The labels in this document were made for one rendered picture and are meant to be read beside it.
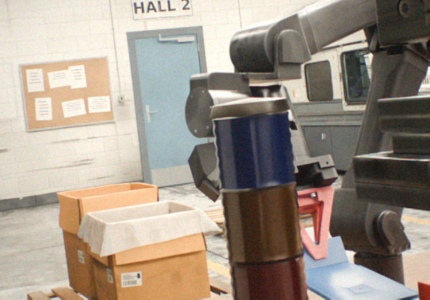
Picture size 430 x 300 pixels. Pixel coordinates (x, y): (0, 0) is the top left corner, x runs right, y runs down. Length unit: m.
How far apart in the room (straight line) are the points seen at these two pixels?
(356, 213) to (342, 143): 9.57
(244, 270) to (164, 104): 11.38
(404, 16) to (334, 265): 0.36
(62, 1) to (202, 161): 10.74
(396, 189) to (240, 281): 0.24
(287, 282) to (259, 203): 0.04
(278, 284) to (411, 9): 0.30
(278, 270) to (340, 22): 0.67
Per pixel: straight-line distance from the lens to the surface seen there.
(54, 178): 11.50
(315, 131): 11.27
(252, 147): 0.39
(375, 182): 0.65
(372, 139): 1.09
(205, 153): 0.91
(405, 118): 0.67
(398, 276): 1.10
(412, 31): 0.64
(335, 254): 0.94
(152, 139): 11.72
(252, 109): 0.39
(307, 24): 0.99
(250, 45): 0.96
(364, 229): 1.05
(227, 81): 0.92
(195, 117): 0.93
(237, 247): 0.40
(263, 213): 0.40
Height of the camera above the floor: 1.20
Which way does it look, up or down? 3 degrees down
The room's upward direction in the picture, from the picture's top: 6 degrees counter-clockwise
